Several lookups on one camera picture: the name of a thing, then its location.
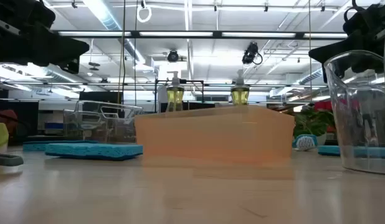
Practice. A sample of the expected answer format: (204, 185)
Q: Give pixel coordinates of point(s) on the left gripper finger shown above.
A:
(72, 66)
(61, 49)

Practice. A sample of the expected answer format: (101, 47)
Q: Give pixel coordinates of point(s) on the blue kitchen sponge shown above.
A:
(329, 150)
(33, 146)
(93, 151)

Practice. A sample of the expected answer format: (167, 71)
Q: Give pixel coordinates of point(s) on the black overhead light bar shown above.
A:
(217, 34)

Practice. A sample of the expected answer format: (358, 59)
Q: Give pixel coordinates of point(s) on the black ceiling camera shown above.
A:
(173, 56)
(250, 53)

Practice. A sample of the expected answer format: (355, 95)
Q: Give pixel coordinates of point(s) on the black monitor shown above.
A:
(99, 97)

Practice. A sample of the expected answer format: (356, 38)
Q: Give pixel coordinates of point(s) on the silver ceiling duct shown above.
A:
(102, 12)

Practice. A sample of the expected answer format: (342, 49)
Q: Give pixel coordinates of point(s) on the green potted plant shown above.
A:
(307, 124)

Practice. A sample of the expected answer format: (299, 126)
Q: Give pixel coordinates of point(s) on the person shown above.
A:
(4, 119)

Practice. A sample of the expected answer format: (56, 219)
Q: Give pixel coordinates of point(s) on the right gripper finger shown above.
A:
(364, 68)
(348, 46)

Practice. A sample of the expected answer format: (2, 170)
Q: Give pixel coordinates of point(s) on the clear plastic bin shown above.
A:
(96, 124)
(351, 124)

